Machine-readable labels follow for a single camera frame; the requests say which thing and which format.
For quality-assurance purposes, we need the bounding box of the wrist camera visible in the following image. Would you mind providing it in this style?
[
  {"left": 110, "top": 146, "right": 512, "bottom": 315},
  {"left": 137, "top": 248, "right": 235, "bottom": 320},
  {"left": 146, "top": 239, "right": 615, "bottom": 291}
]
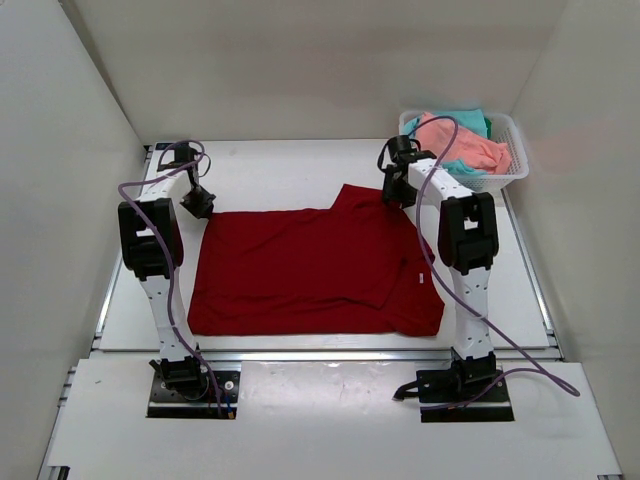
[
  {"left": 376, "top": 135, "right": 421, "bottom": 171},
  {"left": 154, "top": 143, "right": 211, "bottom": 177}
]

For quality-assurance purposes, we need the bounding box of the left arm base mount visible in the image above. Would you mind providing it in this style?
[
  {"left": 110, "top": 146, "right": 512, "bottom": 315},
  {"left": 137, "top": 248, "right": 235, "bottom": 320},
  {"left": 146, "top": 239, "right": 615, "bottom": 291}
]
[{"left": 146, "top": 357, "right": 241, "bottom": 420}]

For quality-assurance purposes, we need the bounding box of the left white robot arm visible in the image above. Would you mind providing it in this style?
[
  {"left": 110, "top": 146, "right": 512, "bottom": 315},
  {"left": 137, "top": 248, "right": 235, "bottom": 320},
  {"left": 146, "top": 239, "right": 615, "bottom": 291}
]
[{"left": 117, "top": 166, "right": 217, "bottom": 402}]

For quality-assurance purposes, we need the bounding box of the white plastic laundry basket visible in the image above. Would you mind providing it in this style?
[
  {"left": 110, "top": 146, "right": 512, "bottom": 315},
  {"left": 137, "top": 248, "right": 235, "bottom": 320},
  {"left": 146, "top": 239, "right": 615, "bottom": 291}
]
[{"left": 399, "top": 109, "right": 529, "bottom": 193}]

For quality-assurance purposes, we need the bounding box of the green t shirt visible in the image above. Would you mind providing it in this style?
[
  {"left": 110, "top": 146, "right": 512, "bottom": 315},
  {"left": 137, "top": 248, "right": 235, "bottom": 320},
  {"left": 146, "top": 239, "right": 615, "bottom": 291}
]
[{"left": 484, "top": 116, "right": 493, "bottom": 140}]

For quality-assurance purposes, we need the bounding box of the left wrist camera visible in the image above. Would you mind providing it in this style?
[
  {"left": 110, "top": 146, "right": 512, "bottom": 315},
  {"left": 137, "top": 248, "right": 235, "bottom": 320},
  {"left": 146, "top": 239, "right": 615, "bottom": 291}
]
[{"left": 154, "top": 143, "right": 211, "bottom": 177}]

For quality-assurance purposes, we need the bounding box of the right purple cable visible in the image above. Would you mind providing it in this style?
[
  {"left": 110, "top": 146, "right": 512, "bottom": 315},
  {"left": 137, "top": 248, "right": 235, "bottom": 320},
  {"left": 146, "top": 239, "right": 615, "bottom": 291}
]
[{"left": 404, "top": 115, "right": 582, "bottom": 414}]

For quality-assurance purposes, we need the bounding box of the red t shirt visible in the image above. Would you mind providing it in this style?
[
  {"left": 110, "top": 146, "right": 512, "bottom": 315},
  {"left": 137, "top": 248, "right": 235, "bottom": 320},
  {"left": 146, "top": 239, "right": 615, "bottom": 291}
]
[{"left": 188, "top": 185, "right": 445, "bottom": 337}]

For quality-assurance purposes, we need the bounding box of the pink t shirt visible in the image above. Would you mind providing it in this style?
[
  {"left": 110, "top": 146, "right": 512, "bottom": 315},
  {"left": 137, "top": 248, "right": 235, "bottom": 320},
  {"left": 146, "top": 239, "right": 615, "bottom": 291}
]
[{"left": 415, "top": 113, "right": 512, "bottom": 175}]

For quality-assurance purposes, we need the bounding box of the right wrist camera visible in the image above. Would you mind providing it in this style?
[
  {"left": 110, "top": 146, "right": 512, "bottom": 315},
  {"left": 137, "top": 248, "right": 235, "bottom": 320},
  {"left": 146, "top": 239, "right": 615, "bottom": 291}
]
[{"left": 376, "top": 135, "right": 421, "bottom": 171}]

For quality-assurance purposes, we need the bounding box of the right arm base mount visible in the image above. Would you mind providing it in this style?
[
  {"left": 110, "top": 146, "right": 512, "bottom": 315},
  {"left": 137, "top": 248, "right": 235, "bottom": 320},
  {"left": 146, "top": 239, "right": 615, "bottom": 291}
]
[{"left": 393, "top": 354, "right": 515, "bottom": 423}]

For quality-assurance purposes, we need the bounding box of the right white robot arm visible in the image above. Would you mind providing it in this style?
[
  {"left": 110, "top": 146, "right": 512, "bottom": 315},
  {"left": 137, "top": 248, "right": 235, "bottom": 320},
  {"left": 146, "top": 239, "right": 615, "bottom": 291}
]
[{"left": 381, "top": 159, "right": 499, "bottom": 401}]

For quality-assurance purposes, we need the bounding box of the aluminium rail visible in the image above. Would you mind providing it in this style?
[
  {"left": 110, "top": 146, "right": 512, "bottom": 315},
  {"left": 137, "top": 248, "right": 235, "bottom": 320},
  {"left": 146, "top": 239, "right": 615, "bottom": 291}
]
[{"left": 204, "top": 350, "right": 451, "bottom": 362}]

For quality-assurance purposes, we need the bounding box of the teal t shirt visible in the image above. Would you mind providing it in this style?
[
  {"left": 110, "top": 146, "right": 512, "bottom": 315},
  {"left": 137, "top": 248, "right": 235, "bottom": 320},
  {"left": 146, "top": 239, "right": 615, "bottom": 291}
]
[{"left": 401, "top": 109, "right": 488, "bottom": 176}]

